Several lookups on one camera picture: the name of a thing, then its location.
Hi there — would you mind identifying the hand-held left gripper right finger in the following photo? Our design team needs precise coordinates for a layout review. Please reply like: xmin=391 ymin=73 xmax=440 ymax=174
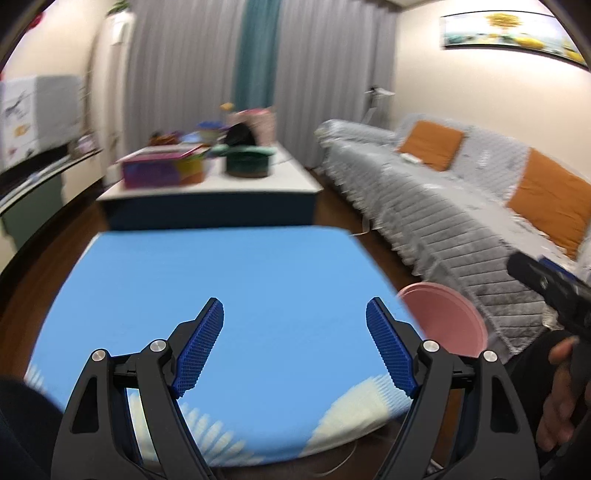
xmin=366 ymin=296 xmax=541 ymax=480

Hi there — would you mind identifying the person's right hand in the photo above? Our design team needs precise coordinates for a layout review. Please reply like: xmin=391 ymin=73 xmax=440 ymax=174
xmin=537 ymin=336 xmax=581 ymax=452

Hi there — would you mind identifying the stack of plastic bowls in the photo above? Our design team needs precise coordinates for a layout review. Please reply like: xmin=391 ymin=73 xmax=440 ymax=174
xmin=198 ymin=121 xmax=223 ymax=145

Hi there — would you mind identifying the black hat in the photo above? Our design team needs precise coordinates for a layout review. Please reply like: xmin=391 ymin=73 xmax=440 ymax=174
xmin=224 ymin=122 xmax=257 ymax=147

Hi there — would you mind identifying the grey quilted sofa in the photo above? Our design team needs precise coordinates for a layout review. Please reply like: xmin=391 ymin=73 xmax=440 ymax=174
xmin=315 ymin=113 xmax=591 ymax=356

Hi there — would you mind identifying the pink plastic basin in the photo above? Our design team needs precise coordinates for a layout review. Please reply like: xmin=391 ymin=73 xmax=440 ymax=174
xmin=397 ymin=282 xmax=489 ymax=358

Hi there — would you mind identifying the dark green round tin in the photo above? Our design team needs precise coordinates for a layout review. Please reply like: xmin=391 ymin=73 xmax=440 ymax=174
xmin=225 ymin=154 xmax=271 ymax=178

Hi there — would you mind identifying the white floor stand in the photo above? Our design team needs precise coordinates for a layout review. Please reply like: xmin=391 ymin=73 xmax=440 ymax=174
xmin=365 ymin=85 xmax=396 ymax=123

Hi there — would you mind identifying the television with grey cover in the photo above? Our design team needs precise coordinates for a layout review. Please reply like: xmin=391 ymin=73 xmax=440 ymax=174
xmin=0 ymin=75 xmax=84 ymax=171

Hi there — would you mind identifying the television cabinet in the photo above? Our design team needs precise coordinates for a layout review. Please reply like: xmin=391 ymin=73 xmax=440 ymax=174
xmin=0 ymin=148 xmax=105 ymax=250

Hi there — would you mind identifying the framed wall painting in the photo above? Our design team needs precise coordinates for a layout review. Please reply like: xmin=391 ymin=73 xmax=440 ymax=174
xmin=440 ymin=11 xmax=589 ymax=70

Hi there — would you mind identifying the teal curtain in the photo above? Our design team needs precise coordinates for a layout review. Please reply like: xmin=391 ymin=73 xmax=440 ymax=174
xmin=233 ymin=0 xmax=282 ymax=112

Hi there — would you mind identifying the person's dark clothing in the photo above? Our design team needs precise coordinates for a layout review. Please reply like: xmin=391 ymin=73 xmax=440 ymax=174
xmin=0 ymin=377 xmax=63 ymax=480

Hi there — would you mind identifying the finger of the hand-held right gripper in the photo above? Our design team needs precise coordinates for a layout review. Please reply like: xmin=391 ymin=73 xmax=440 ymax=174
xmin=506 ymin=253 xmax=561 ymax=302
xmin=538 ymin=257 xmax=591 ymax=296

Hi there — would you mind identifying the white-topped coffee table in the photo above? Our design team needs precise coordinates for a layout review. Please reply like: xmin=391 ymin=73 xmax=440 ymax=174
xmin=96 ymin=141 xmax=324 ymax=232

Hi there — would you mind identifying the white standing air conditioner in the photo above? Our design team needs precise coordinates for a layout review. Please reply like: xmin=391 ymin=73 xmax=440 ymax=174
xmin=99 ymin=11 xmax=134 ymax=153

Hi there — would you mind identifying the blue printed tablecloth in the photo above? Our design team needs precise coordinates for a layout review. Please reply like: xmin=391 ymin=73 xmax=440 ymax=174
xmin=25 ymin=226 xmax=428 ymax=468

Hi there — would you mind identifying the colourful rectangular box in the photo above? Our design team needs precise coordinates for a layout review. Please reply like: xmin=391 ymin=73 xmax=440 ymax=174
xmin=117 ymin=145 xmax=208 ymax=188

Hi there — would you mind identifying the grey curtain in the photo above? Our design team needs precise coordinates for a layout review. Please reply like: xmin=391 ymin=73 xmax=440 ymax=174
xmin=124 ymin=0 xmax=245 ymax=153
xmin=274 ymin=0 xmax=398 ymax=167

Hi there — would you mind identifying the pink woven basket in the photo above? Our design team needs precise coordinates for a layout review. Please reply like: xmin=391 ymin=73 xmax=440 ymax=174
xmin=228 ymin=107 xmax=277 ymax=148

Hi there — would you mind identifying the orange sofa cushion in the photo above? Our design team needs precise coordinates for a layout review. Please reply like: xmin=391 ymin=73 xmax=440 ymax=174
xmin=396 ymin=121 xmax=465 ymax=171
xmin=506 ymin=148 xmax=591 ymax=260

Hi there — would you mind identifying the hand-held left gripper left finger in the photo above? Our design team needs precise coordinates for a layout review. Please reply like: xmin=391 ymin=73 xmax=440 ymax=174
xmin=51 ymin=298 xmax=225 ymax=480

